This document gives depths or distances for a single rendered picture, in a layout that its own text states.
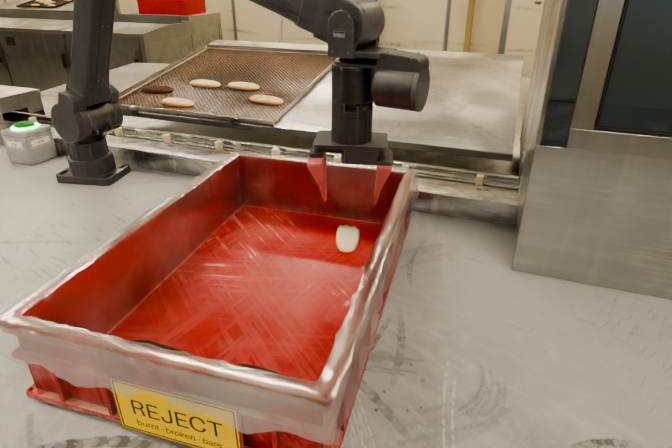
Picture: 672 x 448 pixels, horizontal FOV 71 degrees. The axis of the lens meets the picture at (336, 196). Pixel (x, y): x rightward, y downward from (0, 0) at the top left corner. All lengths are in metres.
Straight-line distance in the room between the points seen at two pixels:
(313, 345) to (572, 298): 0.35
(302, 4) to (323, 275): 0.36
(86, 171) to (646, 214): 0.95
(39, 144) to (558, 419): 1.11
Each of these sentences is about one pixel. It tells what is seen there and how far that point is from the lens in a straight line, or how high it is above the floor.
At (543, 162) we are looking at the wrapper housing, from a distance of 0.65.
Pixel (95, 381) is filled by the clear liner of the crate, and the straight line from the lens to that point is 0.48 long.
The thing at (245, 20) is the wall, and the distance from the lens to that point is 5.29.
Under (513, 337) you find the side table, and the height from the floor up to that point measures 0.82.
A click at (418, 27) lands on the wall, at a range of 4.64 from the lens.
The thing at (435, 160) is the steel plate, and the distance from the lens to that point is 1.10.
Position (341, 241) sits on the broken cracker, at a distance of 0.73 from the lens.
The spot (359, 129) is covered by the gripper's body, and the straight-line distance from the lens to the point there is 0.64.
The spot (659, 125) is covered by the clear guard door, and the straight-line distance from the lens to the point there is 0.66.
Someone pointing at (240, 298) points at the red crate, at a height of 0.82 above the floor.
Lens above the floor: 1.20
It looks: 25 degrees down
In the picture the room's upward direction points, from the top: straight up
